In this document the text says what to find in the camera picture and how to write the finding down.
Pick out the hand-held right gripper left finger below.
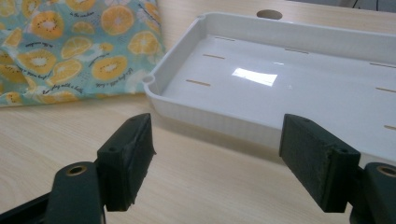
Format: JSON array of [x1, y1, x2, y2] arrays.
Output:
[[96, 113, 157, 213]]

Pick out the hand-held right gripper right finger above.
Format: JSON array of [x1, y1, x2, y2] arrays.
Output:
[[278, 113, 362, 214]]

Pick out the white plastic tray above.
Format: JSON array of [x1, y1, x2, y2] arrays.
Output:
[[142, 11, 396, 165]]

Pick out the teal fruit-print plastic bag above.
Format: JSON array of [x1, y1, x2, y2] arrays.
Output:
[[0, 0, 166, 108]]

